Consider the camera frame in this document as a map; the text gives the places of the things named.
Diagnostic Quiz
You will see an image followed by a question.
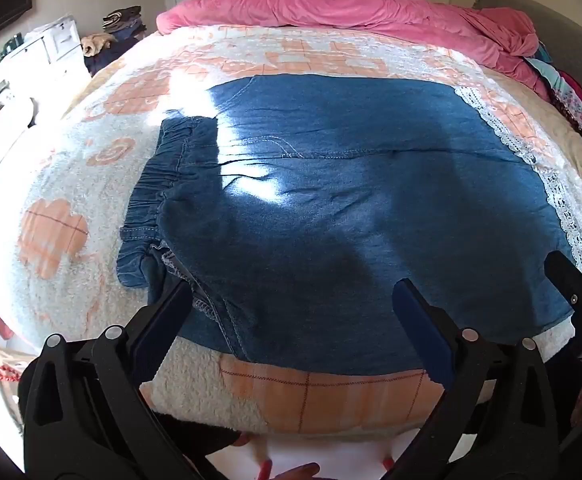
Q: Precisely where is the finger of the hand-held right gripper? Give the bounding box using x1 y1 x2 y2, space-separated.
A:
544 250 582 318

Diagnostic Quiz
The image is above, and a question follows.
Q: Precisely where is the stack of colourful folded clothes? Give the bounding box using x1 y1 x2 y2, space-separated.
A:
524 40 582 177

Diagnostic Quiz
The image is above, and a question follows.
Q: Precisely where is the cream and orange fleece blanket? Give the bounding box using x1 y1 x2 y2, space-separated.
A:
0 25 582 436

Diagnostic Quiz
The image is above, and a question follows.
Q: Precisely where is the grey padded headboard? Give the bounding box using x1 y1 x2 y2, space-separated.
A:
474 0 582 126

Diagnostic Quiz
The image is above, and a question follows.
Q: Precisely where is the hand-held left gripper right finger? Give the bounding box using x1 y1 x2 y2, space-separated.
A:
386 278 560 480

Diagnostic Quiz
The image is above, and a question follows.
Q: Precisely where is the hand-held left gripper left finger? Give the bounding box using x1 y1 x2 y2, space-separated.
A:
18 278 227 480

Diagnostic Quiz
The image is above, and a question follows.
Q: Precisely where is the pink duvet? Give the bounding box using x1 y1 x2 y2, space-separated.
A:
156 0 552 101

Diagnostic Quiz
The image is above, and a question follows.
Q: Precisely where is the blue denim pants lace hem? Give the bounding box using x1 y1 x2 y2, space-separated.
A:
116 74 582 376

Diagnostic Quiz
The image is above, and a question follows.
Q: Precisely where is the pile of dark clothes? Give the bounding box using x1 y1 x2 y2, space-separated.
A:
82 6 147 76

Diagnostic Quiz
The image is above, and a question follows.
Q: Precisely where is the white dresser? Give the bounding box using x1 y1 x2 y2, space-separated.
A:
0 17 92 126

